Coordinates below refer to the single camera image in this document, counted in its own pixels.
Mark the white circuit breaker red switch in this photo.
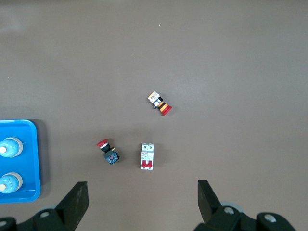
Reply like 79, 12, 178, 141
141, 143, 154, 171

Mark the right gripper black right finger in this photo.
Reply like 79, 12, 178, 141
193, 180, 258, 231

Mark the blue plastic tray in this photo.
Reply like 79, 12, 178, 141
0, 119, 41, 204

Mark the blue service bell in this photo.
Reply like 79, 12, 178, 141
0, 137, 24, 158
0, 172, 24, 194

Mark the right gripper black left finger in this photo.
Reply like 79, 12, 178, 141
32, 181, 89, 231

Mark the red emergency button orange body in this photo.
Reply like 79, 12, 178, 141
147, 90, 173, 116

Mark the red push button black body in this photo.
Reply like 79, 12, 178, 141
96, 138, 120, 166

